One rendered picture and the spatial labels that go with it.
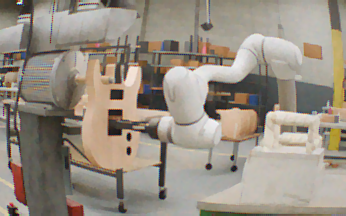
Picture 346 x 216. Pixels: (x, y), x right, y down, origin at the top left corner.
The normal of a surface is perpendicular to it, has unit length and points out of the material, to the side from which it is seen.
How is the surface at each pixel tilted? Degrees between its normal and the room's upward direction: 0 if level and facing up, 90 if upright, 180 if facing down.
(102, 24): 90
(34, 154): 90
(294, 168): 90
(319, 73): 90
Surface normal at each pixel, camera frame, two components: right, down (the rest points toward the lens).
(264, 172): -0.47, 0.03
